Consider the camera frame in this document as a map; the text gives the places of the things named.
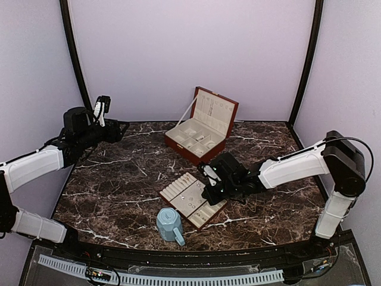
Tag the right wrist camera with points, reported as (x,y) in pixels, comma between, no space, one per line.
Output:
(208,172)

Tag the white slotted cable duct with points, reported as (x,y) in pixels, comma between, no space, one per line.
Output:
(144,275)

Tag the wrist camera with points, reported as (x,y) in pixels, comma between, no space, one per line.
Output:
(102,107)
(208,172)

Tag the left black frame post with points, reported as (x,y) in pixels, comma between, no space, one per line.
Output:
(69,34)

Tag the black front rail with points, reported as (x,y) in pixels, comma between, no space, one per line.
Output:
(287,255)

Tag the red wooden jewelry box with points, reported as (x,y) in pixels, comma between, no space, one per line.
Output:
(203,135)

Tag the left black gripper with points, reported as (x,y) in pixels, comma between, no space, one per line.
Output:
(116,136)

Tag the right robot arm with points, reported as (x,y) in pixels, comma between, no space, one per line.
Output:
(335,155)

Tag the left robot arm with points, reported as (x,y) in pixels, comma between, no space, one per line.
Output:
(82,130)

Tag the light blue mug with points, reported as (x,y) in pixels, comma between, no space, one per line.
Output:
(169,226)

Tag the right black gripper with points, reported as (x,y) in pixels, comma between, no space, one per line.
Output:
(208,194)

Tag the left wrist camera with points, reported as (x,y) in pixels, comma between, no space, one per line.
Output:
(102,107)

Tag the red jewelry tray insert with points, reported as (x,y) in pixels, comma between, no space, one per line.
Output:
(184,195)

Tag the right black frame post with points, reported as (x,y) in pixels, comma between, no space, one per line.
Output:
(312,43)

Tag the black frame post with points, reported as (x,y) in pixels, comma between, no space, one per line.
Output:
(69,34)
(312,43)

